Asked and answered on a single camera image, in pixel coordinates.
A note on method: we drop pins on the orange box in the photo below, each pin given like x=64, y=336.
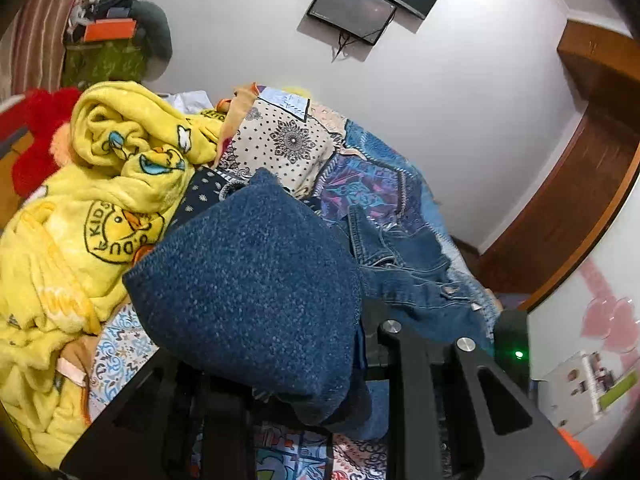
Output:
x=109, y=31

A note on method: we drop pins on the striped brown curtain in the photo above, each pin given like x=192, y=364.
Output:
x=40, y=35

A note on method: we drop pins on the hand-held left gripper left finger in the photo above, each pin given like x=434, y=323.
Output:
x=220, y=425

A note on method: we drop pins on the green patterned cloth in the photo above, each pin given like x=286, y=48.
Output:
x=105, y=62

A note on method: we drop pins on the wooden door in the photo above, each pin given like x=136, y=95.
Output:
x=575, y=185

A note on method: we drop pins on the small black wall monitor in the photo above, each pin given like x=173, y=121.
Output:
x=350, y=7

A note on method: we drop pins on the grey pillow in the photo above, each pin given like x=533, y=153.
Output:
x=155, y=27

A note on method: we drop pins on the red plush cloth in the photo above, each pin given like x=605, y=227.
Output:
x=40, y=150

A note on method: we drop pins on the white sliding wardrobe door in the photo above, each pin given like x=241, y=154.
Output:
x=565, y=325

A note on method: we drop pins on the yellow fluffy item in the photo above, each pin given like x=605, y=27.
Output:
x=295, y=89

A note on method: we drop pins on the patchwork quilt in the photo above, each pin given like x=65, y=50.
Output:
x=290, y=145

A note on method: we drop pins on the pink heart sticker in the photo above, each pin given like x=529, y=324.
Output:
x=607, y=310

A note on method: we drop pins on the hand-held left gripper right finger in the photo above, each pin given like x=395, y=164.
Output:
x=402, y=355

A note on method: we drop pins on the yellow duck print blanket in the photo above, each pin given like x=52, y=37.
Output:
x=75, y=260

